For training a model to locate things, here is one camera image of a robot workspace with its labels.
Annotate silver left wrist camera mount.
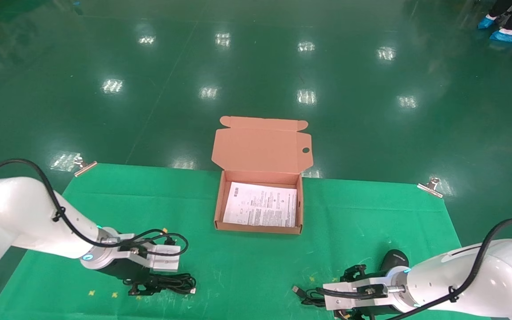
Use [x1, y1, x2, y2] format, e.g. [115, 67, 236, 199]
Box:
[117, 244, 181, 272]

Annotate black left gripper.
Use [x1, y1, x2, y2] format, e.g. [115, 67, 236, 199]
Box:
[100, 256, 170, 296]

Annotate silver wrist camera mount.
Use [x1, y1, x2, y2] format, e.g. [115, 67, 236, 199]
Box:
[322, 279, 395, 311]
[117, 244, 181, 272]

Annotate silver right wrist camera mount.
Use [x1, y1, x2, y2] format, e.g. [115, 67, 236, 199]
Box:
[322, 279, 395, 311]

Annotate green table mat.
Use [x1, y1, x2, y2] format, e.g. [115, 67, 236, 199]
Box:
[0, 163, 490, 320]

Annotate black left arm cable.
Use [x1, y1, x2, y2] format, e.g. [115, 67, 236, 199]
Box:
[0, 159, 190, 259]

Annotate black wired computer mouse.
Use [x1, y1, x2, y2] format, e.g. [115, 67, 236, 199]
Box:
[292, 249, 411, 309]

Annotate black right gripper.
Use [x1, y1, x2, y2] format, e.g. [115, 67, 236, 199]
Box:
[333, 264, 407, 320]

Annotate white printed paper leaflet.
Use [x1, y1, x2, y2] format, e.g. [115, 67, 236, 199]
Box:
[223, 181, 298, 228]

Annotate open orange cardboard box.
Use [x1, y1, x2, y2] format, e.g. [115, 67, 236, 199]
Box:
[212, 116, 314, 235]

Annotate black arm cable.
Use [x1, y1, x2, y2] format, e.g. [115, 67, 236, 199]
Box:
[316, 218, 512, 320]
[0, 159, 190, 259]

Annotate black data cable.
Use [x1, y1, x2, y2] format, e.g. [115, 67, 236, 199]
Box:
[123, 272, 197, 296]

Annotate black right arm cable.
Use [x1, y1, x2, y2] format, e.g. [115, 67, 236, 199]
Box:
[316, 218, 512, 320]

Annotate metal binder clip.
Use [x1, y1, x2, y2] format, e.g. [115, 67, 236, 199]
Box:
[73, 155, 98, 178]
[417, 177, 444, 199]

